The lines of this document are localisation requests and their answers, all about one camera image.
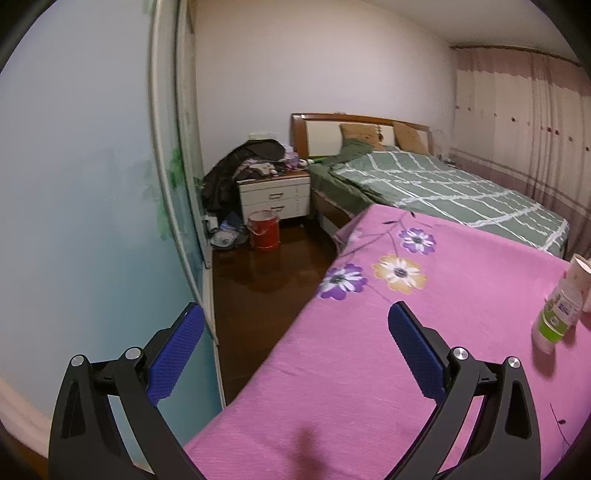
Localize green white bottle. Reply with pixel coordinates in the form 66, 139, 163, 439
532, 279, 583, 355

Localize pink dotted paper cup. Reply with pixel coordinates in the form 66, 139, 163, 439
564, 254, 591, 313

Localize pink floral table cloth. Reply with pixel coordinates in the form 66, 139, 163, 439
186, 205, 590, 479

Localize red bucket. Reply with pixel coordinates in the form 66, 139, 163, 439
246, 210, 280, 251

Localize dark clothes on nightstand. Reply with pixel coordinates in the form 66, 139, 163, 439
201, 139, 286, 220

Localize green checked bed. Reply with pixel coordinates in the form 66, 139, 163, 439
308, 147, 570, 258

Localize white nightstand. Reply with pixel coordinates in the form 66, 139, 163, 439
238, 171, 311, 221

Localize white and mauve curtain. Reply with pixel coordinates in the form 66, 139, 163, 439
450, 46, 590, 256

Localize sliding wardrobe door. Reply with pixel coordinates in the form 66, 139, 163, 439
147, 1, 226, 407

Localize wooden headboard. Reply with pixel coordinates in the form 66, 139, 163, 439
290, 113, 434, 159

